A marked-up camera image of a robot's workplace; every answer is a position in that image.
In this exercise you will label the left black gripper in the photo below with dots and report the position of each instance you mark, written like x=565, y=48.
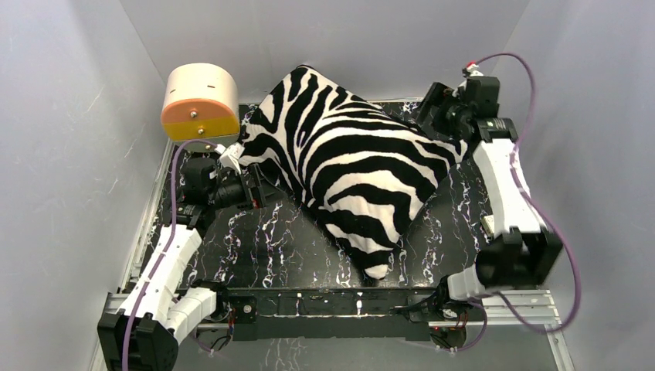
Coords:
x=257, y=185

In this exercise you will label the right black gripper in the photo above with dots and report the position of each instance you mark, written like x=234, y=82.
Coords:
x=440, y=97

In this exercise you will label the zebra and grey pillowcase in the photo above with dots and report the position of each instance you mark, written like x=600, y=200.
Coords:
x=363, y=174

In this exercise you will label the cream and orange cylindrical container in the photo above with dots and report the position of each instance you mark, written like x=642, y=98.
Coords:
x=201, y=103

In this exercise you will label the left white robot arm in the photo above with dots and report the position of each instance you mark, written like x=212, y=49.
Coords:
x=145, y=332

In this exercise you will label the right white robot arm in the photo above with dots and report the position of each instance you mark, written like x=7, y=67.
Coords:
x=523, y=249

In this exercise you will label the white tag card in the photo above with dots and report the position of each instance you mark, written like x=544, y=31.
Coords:
x=489, y=225

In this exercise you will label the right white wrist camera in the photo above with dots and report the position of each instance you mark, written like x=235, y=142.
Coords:
x=471, y=70

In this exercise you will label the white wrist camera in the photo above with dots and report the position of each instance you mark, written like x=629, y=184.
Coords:
x=471, y=70
x=229, y=156

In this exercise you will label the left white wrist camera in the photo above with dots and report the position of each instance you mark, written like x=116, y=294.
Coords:
x=229, y=156

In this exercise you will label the black front mounting rail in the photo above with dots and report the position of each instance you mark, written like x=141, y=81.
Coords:
x=342, y=313

